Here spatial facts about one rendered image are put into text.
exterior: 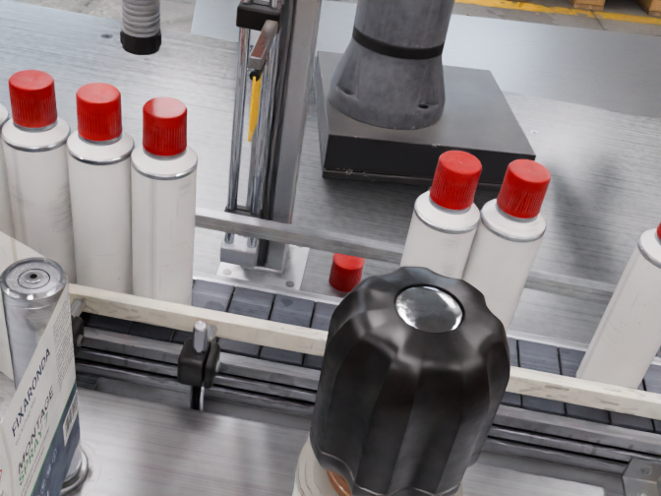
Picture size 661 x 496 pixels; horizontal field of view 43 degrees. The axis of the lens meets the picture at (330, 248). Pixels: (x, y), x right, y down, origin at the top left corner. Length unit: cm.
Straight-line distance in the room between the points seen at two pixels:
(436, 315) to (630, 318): 38
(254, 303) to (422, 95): 41
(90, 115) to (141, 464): 26
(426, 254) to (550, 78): 80
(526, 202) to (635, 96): 82
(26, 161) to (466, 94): 68
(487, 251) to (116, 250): 30
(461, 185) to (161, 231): 24
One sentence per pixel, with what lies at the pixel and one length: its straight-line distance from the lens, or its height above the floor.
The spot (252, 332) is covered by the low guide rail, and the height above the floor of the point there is 91.
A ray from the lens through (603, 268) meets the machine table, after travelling 102.
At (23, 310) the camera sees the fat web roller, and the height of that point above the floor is 106.
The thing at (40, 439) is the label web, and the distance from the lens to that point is 53.
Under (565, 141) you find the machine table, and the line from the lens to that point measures 125.
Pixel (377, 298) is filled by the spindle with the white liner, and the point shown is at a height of 118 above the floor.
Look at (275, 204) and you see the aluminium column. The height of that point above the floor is 92.
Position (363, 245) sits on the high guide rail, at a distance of 73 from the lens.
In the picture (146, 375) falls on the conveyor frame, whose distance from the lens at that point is 76.
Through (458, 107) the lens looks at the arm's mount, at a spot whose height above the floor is 88.
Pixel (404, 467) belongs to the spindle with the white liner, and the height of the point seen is 112.
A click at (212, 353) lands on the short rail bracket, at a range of 67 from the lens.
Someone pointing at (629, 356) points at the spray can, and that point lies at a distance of 74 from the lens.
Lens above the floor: 141
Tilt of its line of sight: 38 degrees down
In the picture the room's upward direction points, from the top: 10 degrees clockwise
